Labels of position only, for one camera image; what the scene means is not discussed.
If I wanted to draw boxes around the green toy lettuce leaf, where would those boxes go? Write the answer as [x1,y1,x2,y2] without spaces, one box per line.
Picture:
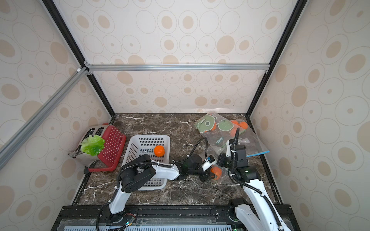
[81,135,106,157]

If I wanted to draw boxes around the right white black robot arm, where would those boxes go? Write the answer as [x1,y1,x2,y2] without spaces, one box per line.
[217,128,290,231]

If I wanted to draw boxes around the blue-seal clear zip-top bag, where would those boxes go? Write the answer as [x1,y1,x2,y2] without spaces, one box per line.
[236,119,270,157]

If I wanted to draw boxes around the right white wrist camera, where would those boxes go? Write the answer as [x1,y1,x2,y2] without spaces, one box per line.
[225,139,234,157]

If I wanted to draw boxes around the silver aluminium left rail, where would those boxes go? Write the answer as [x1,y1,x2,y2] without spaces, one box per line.
[1,67,87,168]

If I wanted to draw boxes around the silver aluminium back rail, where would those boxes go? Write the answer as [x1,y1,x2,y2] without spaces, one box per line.
[87,63,270,71]

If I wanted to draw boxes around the white perforated plastic basket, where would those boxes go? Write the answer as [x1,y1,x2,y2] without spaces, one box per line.
[121,134,171,191]

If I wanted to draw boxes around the black left corner post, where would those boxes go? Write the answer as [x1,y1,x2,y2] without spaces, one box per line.
[42,0,116,117]

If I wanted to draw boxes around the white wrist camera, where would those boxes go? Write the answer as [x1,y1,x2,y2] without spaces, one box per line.
[201,155,217,172]
[225,139,234,157]

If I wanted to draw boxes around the black right corner post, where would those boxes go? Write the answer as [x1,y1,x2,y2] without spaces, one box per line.
[245,0,308,119]

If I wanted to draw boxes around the silver aluminium rail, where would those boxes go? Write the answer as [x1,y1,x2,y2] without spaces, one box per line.
[1,67,87,168]
[87,63,270,71]

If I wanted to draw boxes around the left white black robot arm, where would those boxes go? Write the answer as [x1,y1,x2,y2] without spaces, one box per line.
[95,137,215,230]

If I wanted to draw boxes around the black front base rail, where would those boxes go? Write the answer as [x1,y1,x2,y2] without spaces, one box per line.
[50,203,301,231]

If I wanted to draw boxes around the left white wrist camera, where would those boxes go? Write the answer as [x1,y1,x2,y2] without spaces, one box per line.
[201,155,217,172]

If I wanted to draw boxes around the black corner post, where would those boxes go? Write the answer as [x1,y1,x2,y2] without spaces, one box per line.
[245,0,308,119]
[42,0,116,117]

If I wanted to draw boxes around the green-seal clear zip-top bag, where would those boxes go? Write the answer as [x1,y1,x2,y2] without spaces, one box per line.
[196,113,234,152]

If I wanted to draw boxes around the orange toy mandarin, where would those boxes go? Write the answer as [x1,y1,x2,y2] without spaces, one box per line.
[211,167,222,180]
[153,145,165,157]

